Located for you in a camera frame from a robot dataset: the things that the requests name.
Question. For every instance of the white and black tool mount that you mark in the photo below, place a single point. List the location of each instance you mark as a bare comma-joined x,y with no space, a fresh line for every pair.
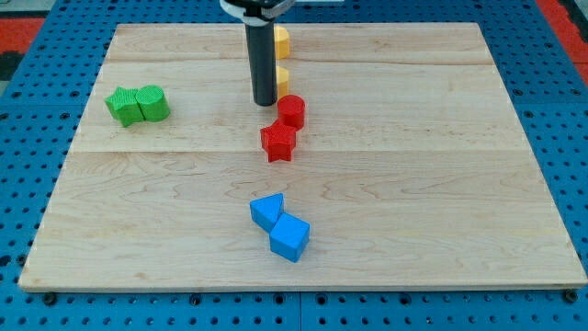
256,12

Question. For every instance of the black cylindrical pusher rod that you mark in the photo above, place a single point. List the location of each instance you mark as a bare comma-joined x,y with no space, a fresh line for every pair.
262,60

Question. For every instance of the red cylinder block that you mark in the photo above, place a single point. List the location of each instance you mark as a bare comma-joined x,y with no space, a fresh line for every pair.
291,111

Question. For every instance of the red star block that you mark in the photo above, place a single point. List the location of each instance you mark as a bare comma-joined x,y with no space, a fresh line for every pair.
279,141

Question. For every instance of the green star block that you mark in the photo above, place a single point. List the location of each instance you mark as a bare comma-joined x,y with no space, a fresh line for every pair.
123,106

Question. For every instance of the upper yellow block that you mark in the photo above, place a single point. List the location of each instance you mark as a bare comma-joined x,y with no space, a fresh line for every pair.
282,42

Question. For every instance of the yellow block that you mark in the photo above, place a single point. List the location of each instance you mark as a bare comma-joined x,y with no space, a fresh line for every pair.
282,82
282,42

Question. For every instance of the lower yellow block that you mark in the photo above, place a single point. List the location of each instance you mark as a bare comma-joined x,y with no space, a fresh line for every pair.
282,82

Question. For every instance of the green cylinder block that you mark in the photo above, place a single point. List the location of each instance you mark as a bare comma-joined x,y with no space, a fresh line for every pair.
153,103

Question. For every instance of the blue triangle block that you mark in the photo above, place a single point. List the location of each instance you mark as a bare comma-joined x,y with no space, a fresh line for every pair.
266,211

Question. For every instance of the blue cube block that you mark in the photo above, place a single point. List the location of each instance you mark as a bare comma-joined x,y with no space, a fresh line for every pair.
289,237

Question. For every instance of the light wooden board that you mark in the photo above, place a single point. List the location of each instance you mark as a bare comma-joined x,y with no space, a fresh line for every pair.
412,169

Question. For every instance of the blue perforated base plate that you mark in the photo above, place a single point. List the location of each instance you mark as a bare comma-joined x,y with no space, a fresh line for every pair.
44,102

